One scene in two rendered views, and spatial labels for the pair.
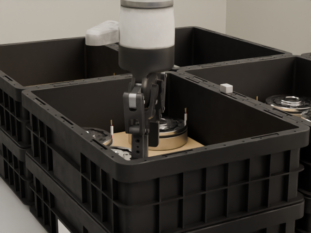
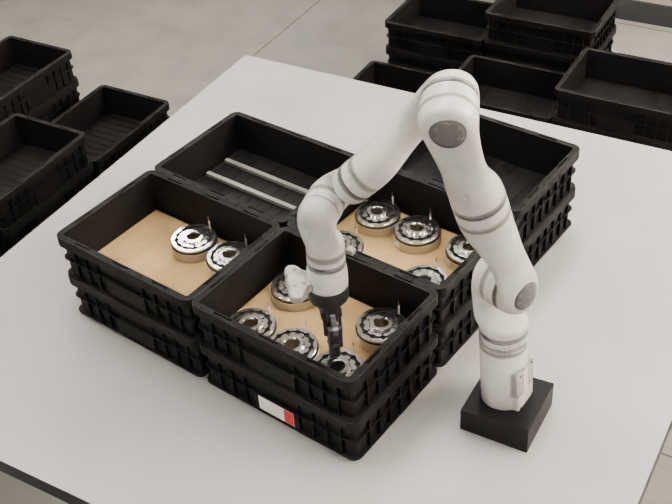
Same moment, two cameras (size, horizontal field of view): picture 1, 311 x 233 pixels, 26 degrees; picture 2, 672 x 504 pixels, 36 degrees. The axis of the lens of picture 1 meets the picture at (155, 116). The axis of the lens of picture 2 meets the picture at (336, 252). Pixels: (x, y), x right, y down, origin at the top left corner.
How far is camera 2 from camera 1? 1.26 m
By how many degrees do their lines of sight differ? 29
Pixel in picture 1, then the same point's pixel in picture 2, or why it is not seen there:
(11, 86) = (172, 297)
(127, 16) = (319, 278)
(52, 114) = (250, 334)
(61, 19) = not seen: outside the picture
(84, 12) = not seen: outside the picture
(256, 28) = not seen: outside the picture
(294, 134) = (430, 303)
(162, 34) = (344, 282)
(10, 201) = (179, 374)
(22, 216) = (203, 388)
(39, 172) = (227, 363)
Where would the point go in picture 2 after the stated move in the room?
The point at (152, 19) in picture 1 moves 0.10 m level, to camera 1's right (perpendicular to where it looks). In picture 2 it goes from (338, 276) to (389, 259)
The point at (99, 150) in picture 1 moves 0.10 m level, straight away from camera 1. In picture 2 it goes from (321, 371) to (295, 339)
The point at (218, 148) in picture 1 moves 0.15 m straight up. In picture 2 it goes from (394, 340) to (392, 279)
